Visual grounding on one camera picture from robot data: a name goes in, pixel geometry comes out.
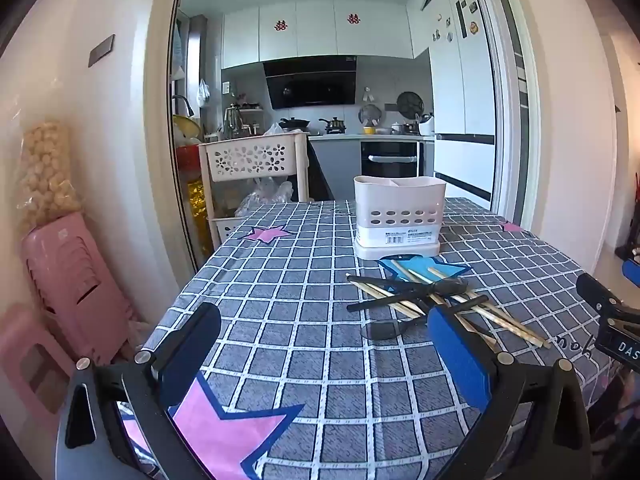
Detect white flower-cutout storage cart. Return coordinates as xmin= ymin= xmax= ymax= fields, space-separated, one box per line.
xmin=198 ymin=131 xmax=312 ymax=256

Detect black built-in oven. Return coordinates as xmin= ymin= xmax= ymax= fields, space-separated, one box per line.
xmin=360 ymin=141 xmax=419 ymax=180

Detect clear plastic bags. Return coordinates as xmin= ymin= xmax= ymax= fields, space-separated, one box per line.
xmin=235 ymin=176 xmax=294 ymax=218

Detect black spoons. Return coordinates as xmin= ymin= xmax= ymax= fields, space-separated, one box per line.
xmin=346 ymin=274 xmax=497 ymax=350

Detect black hanging pan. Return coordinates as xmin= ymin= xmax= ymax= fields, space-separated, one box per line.
xmin=396 ymin=91 xmax=426 ymax=117

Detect pink plastic stool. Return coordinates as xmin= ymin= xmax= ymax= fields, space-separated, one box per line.
xmin=0 ymin=305 xmax=81 ymax=428

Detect white plastic utensil holder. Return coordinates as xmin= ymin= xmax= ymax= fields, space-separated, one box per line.
xmin=353 ymin=175 xmax=448 ymax=261

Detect black chopstick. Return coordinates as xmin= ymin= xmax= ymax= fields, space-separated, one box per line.
xmin=345 ymin=273 xmax=437 ymax=294
xmin=440 ymin=305 xmax=499 ymax=342

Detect sliding door frame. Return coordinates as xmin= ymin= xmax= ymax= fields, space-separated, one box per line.
xmin=480 ymin=0 xmax=542 ymax=221

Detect gold foil item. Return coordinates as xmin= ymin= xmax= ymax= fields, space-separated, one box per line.
xmin=186 ymin=180 xmax=213 ymax=256

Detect stack of pink stools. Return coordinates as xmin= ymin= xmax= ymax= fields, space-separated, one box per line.
xmin=20 ymin=211 xmax=146 ymax=366

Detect white upper cabinets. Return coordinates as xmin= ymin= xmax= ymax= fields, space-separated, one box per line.
xmin=221 ymin=0 xmax=416 ymax=70

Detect black kitchen faucet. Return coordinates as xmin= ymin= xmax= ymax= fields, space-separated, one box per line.
xmin=171 ymin=94 xmax=197 ymax=118

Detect wooden chopstick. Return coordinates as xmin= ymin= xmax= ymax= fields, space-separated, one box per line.
xmin=427 ymin=267 xmax=546 ymax=349
xmin=349 ymin=282 xmax=428 ymax=319
xmin=390 ymin=259 xmax=552 ymax=350

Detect dark wall switch plate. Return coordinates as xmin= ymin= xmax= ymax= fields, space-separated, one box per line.
xmin=88 ymin=34 xmax=116 ymax=68

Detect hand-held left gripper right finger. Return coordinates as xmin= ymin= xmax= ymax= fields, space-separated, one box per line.
xmin=426 ymin=304 xmax=594 ymax=480

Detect grey checked star tablecloth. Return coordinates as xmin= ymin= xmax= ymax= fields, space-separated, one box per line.
xmin=115 ymin=197 xmax=624 ymax=480

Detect black spoon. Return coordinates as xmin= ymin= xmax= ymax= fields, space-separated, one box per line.
xmin=360 ymin=296 xmax=490 ymax=342
xmin=346 ymin=279 xmax=470 ymax=312

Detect white refrigerator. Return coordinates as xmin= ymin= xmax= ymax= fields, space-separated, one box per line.
xmin=427 ymin=0 xmax=498 ymax=206

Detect red item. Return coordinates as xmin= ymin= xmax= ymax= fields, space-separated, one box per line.
xmin=175 ymin=144 xmax=203 ymax=178

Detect bag of puffed balls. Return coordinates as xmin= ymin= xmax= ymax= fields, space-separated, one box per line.
xmin=15 ymin=119 xmax=83 ymax=233

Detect black range hood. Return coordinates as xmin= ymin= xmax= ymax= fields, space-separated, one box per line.
xmin=263 ymin=54 xmax=358 ymax=110

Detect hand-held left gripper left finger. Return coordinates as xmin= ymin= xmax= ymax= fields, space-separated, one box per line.
xmin=56 ymin=302 xmax=224 ymax=480

